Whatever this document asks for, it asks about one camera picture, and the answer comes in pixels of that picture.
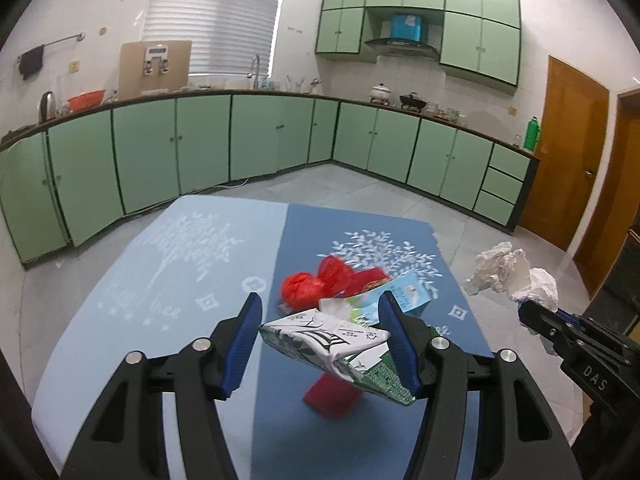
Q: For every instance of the red plastic bag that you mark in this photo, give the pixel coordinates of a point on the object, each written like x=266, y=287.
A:
x=300, y=290

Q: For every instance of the blue tree-print tablecloth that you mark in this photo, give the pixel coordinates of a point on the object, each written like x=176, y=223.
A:
x=200, y=260

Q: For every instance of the closed wooden door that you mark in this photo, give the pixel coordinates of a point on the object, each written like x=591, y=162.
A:
x=560, y=160

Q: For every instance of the white pot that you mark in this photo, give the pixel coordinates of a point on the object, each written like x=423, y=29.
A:
x=381, y=94

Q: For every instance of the blue white carton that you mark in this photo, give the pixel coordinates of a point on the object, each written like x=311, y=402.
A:
x=407, y=292

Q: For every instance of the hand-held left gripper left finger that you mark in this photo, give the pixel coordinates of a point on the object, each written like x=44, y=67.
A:
x=245, y=340

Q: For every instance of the white tissue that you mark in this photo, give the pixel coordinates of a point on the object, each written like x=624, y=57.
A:
x=505, y=270

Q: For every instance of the dark towel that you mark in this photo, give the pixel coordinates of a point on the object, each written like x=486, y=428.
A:
x=31, y=62

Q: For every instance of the steel faucet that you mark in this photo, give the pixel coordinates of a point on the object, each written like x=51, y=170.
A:
x=256, y=80

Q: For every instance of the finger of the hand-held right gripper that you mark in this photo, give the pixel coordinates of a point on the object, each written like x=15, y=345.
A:
x=570, y=319
x=542, y=322

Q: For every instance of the steel towel rail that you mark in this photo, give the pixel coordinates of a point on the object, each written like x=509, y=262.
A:
x=60, y=42

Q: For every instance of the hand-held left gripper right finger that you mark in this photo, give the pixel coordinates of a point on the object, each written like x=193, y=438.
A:
x=400, y=345

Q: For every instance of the range hood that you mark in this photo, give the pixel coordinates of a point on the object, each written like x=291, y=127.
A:
x=400, y=46

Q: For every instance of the white window blind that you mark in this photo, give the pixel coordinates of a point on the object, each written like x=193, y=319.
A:
x=215, y=20

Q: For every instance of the red basin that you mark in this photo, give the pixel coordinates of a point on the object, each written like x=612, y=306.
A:
x=85, y=102

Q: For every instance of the green base cabinets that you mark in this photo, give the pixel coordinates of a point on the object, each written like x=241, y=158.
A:
x=145, y=160

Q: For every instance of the green thermos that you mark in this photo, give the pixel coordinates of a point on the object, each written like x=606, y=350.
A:
x=531, y=135

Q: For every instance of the wooden door with frame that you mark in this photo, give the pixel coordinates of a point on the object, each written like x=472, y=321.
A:
x=615, y=200

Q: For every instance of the white green printed packet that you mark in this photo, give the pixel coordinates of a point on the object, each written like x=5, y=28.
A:
x=320, y=340

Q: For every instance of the green wall cabinets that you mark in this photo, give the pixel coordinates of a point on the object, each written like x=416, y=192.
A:
x=475, y=45

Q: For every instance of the steel kettle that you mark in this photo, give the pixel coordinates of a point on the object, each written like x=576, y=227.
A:
x=47, y=110

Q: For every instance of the black wok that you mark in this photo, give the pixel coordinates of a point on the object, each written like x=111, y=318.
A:
x=412, y=101

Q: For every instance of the utensil holder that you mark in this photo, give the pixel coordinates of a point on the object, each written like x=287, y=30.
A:
x=296, y=87

